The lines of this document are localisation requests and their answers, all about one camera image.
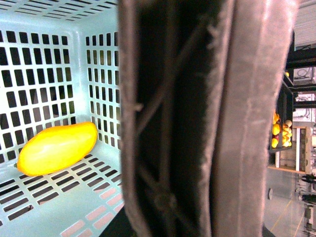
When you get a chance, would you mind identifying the light blue plastic basket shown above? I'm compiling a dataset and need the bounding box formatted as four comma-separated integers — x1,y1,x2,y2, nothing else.
0,0,299,237

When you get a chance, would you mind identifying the yellow mango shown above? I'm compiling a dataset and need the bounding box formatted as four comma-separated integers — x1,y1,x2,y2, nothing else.
16,121,98,176

